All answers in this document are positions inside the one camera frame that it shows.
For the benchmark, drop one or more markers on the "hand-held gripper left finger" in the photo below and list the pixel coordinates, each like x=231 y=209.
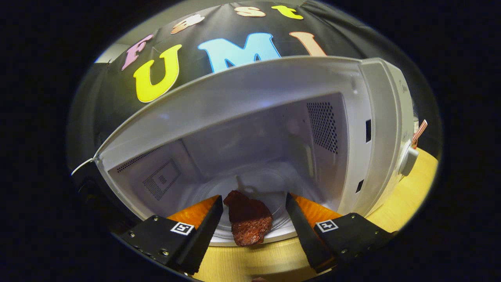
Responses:
x=203 y=239

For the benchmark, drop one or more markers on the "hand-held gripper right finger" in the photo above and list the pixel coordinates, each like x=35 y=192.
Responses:
x=305 y=239

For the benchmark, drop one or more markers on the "dark red meat piece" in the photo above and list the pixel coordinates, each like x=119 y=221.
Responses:
x=248 y=221

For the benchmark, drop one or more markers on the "white toaster oven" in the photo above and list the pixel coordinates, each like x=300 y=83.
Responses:
x=242 y=90

